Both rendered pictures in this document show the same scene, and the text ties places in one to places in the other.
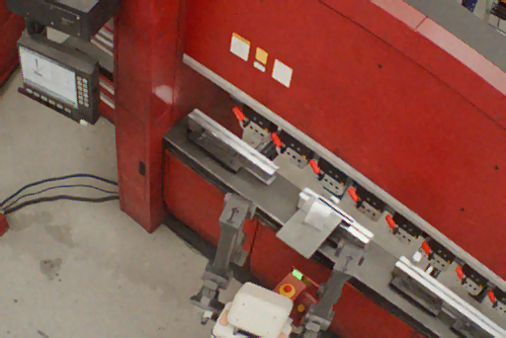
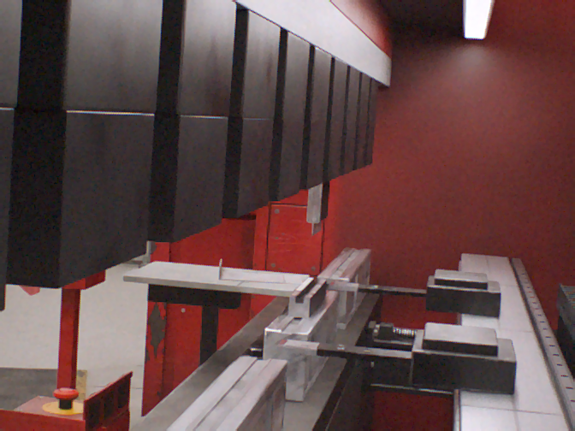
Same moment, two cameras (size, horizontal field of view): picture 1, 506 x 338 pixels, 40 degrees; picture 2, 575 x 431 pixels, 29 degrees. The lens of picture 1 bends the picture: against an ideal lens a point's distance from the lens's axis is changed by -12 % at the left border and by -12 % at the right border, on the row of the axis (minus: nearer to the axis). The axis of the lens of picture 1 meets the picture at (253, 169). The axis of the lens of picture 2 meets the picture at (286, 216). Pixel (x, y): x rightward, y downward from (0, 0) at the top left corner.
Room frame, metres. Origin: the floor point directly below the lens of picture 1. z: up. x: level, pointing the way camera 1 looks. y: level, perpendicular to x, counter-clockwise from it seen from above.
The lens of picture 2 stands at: (1.22, -1.97, 1.26)
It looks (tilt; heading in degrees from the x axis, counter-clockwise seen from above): 5 degrees down; 70
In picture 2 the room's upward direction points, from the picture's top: 4 degrees clockwise
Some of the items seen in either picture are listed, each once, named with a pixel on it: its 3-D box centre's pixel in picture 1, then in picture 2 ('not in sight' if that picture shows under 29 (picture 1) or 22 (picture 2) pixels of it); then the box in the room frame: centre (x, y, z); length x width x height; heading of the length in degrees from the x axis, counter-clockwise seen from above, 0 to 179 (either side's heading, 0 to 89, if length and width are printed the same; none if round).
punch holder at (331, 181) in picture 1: (335, 170); (324, 119); (1.86, -0.34, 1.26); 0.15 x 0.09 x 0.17; 62
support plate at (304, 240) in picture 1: (309, 227); (219, 278); (1.71, -0.29, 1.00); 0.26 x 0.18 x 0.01; 152
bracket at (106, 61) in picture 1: (83, 66); not in sight; (2.22, 0.91, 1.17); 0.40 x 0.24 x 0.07; 62
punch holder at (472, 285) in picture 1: (474, 273); (211, 112); (1.48, -1.04, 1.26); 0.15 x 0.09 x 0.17; 62
